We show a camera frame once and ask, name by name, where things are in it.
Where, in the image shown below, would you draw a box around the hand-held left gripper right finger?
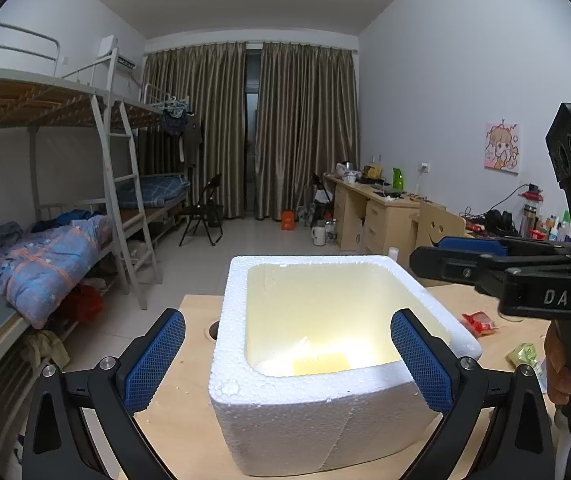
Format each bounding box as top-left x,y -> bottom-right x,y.
390,308 -> 559,480

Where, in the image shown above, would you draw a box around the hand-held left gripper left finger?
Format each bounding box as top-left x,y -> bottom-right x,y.
22,307 -> 187,480

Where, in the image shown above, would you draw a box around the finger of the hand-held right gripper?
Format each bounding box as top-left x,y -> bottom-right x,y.
437,236 -> 571,267
409,245 -> 506,295

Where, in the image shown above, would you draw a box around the green snack packet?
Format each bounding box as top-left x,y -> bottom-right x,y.
506,342 -> 549,393

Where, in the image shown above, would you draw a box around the red snack packet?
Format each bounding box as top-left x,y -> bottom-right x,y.
462,311 -> 500,337

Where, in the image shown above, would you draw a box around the white foam box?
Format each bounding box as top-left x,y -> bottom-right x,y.
209,255 -> 482,478

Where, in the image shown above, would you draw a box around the black bag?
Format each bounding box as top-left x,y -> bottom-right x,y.
484,209 -> 520,237

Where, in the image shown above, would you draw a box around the wooden chair with smiley cutout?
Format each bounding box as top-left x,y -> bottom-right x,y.
409,201 -> 467,287

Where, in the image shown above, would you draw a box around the thermos bottle with red top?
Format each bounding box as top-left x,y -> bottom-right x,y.
522,185 -> 545,239

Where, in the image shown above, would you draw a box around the row of toiletry bottles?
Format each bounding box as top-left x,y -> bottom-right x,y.
539,210 -> 571,244

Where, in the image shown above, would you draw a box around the wooden desk with drawers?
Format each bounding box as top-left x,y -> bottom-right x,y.
322,172 -> 449,257

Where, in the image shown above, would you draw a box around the red cloth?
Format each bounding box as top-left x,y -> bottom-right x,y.
63,284 -> 105,324

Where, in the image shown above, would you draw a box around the yellow packet inside box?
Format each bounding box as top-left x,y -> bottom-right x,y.
290,352 -> 352,376

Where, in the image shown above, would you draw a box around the beige cloth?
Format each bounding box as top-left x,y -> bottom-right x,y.
20,329 -> 70,370

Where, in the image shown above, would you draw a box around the blue plaid quilt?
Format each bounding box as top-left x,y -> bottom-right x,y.
3,216 -> 116,329

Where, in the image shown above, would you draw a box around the white bed ladder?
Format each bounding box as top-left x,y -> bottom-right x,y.
90,95 -> 160,311

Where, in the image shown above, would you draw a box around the black folding chair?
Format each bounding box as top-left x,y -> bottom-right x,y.
179,173 -> 225,247

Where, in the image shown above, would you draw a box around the metal bunk bed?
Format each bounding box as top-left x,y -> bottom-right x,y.
0,22 -> 162,411
110,82 -> 202,242

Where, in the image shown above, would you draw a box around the blue plaid mattress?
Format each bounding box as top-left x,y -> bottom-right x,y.
116,175 -> 189,210

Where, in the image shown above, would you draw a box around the brown curtain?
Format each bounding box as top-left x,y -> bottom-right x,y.
143,42 -> 247,221
254,42 -> 357,222

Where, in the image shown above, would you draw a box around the hanging dark clothes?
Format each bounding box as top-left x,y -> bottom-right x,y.
162,109 -> 204,167

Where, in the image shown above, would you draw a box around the white air conditioner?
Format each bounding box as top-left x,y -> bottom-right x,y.
98,35 -> 139,69

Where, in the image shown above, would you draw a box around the cartoon wall poster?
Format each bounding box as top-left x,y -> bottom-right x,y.
484,120 -> 521,174

